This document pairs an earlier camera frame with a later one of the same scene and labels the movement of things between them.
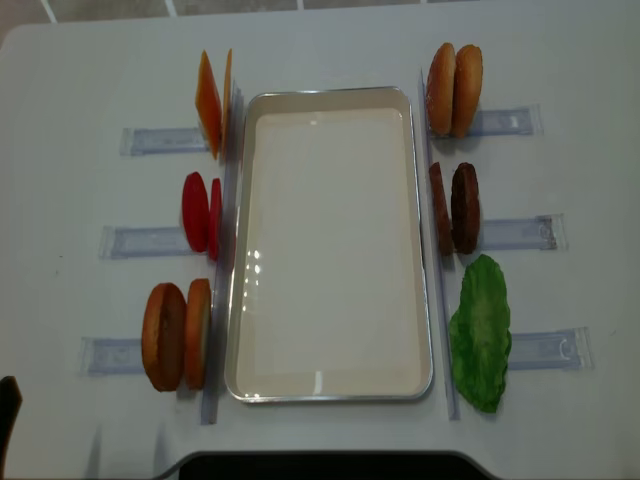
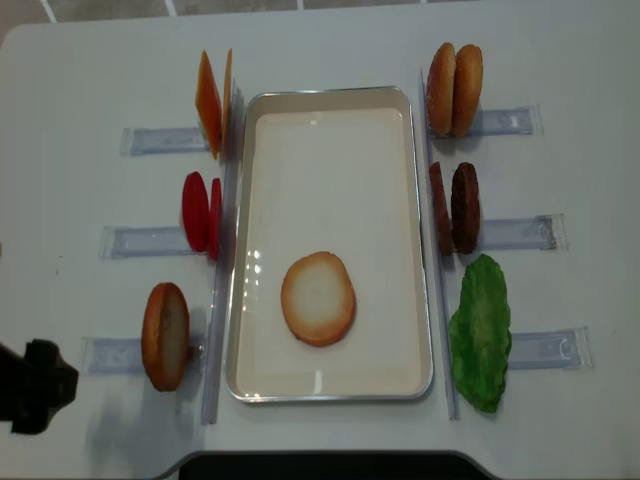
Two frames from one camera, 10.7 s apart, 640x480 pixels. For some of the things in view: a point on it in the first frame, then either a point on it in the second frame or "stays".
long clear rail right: [444, 312] stays
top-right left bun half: [440, 89] stays
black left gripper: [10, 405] to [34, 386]
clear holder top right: [508, 122] stays
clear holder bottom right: [568, 349] stays
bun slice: [198, 333] to [318, 298]
